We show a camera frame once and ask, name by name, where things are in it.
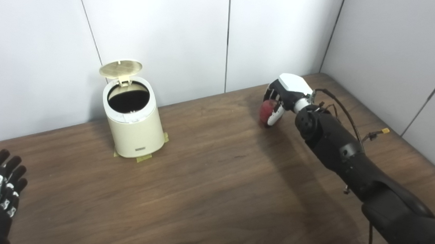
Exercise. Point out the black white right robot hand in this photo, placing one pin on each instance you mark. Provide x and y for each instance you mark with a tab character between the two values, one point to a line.
292	90

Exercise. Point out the red apple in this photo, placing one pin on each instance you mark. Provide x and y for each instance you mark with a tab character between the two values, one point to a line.
266	111

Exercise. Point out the cream-colored bin body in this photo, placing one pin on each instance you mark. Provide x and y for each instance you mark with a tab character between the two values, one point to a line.
134	133

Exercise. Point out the cream round bin lid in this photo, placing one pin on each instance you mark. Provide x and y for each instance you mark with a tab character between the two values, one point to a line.
120	68

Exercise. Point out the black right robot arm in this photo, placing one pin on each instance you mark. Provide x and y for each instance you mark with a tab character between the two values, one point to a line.
351	157

